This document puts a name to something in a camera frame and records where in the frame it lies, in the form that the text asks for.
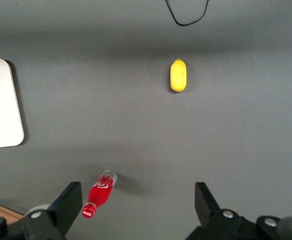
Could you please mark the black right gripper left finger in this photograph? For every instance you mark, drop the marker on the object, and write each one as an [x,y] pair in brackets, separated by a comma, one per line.
[60,215]

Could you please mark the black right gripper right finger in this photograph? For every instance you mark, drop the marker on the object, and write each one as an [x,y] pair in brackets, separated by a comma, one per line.
[216,222]

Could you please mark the beige plastic tray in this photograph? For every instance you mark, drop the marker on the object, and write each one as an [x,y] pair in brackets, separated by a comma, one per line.
[0,105]

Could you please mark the red cola bottle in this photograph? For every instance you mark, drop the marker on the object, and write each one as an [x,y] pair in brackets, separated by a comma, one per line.
[100,193]

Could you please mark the grey table mat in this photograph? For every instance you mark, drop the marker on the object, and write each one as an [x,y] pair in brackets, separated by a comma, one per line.
[135,125]

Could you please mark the yellow lemon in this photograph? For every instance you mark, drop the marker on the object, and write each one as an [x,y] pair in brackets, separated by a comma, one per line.
[178,75]

